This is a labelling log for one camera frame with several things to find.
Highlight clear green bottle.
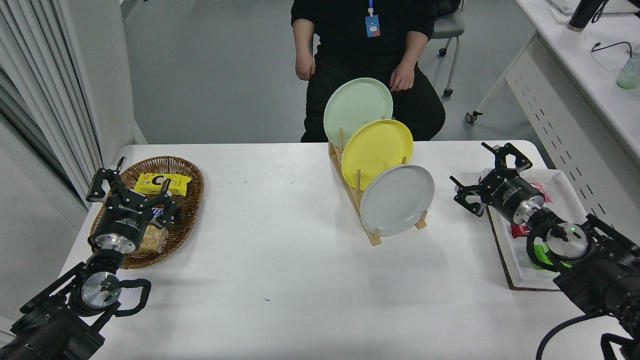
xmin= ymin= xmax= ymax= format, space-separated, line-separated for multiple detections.
xmin=616 ymin=54 xmax=640 ymax=91

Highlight green snack packet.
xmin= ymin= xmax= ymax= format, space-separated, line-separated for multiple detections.
xmin=531 ymin=243 xmax=572 ymax=271

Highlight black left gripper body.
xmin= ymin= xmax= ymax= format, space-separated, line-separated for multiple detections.
xmin=93 ymin=198 xmax=152 ymax=246

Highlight pale green plate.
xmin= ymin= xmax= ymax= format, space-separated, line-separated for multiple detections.
xmin=323 ymin=77 xmax=394 ymax=150

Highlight blue white snack bar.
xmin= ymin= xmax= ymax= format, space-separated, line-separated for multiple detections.
xmin=149 ymin=206 xmax=182 ymax=227

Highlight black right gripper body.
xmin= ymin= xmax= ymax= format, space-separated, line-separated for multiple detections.
xmin=481 ymin=169 xmax=541 ymax=222

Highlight person's right hand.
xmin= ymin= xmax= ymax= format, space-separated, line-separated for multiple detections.
xmin=295 ymin=54 xmax=316 ymax=82

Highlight white flat box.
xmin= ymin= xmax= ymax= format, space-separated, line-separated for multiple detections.
xmin=546 ymin=0 xmax=640 ymax=16

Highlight black bottle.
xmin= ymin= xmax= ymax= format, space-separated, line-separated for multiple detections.
xmin=567 ymin=0 xmax=607 ymax=32

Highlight person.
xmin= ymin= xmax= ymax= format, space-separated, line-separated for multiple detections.
xmin=291 ymin=0 xmax=447 ymax=143

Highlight pink snack packet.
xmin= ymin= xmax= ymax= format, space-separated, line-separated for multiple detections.
xmin=531 ymin=182 xmax=554 ymax=204

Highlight grey plate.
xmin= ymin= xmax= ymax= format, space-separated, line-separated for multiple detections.
xmin=360 ymin=164 xmax=435 ymax=237

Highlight brown wicker basket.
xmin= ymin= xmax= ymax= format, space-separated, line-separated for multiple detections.
xmin=90 ymin=156 xmax=205 ymax=270

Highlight yellow snack packet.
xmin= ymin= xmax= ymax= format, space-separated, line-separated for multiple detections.
xmin=133 ymin=172 xmax=193 ymax=197

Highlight clear biscuit packet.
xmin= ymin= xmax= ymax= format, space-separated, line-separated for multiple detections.
xmin=132 ymin=224 xmax=170 ymax=256

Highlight grey office chair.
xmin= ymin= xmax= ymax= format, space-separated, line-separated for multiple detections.
xmin=430 ymin=0 xmax=466 ymax=99

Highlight thin black cable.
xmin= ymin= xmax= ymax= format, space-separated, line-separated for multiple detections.
xmin=591 ymin=41 xmax=634 ymax=57

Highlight white vertical blinds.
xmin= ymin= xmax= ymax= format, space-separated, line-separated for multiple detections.
xmin=0 ymin=0 xmax=103 ymax=211

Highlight white side desk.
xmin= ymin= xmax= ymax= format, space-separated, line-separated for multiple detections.
xmin=465 ymin=0 xmax=640 ymax=238

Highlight white tray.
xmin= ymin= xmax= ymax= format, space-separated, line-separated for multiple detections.
xmin=486 ymin=168 xmax=588 ymax=292

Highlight wooden plate rack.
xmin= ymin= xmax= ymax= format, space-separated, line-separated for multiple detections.
xmin=328 ymin=116 xmax=429 ymax=247

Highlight yellow plate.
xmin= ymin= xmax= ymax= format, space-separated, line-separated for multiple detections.
xmin=341 ymin=119 xmax=414 ymax=192

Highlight person's left hand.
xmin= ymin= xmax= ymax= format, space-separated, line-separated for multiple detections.
xmin=389 ymin=62 xmax=417 ymax=93

